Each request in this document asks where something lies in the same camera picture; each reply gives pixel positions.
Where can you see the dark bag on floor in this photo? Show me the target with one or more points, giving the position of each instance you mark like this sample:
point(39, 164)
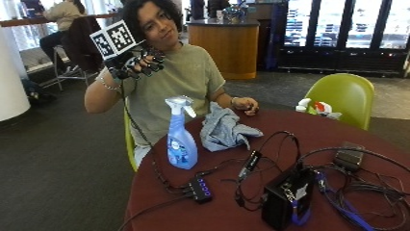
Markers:
point(36, 91)

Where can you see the dark glass door cabinets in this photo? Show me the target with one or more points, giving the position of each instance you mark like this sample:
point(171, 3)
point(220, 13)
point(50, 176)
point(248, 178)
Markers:
point(341, 35)

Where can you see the green chair under person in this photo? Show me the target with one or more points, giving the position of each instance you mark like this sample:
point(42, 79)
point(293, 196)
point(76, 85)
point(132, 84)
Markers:
point(129, 142)

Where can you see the spray bottle with red trigger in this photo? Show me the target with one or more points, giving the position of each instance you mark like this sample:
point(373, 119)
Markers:
point(325, 109)

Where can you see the round wooden counter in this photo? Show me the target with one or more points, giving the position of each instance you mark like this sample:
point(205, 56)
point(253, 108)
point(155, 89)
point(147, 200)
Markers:
point(224, 48)

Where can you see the black hub with blue lights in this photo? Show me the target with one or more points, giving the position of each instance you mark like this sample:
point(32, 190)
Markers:
point(200, 190)

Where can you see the metal stool with dark jacket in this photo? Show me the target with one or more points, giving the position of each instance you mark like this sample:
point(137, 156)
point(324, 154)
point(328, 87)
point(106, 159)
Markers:
point(79, 48)

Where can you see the grey-blue cloth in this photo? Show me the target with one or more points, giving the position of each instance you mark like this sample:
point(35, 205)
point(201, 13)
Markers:
point(221, 130)

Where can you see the wooden bar table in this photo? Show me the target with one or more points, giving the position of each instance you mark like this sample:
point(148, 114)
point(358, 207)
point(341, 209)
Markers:
point(43, 20)

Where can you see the white cube with black markers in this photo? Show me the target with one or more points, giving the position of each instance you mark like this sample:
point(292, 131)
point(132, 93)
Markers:
point(116, 39)

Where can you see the blue spray bottle white trigger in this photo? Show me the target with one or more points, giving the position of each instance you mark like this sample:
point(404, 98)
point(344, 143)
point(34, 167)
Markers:
point(181, 144)

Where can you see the small dark flat device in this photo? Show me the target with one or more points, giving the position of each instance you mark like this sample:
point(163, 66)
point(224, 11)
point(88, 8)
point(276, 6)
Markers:
point(349, 158)

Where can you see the white pillar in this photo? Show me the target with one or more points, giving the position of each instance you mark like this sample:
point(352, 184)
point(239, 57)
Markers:
point(11, 70)

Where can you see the empty green chair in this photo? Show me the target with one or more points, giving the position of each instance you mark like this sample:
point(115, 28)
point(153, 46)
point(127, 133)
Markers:
point(344, 97)

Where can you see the black box device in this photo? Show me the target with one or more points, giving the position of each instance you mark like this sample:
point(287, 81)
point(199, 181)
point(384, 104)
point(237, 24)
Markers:
point(284, 200)

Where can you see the the person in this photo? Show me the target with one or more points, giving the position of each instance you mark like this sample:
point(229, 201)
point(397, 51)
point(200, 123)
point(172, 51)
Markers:
point(184, 77)

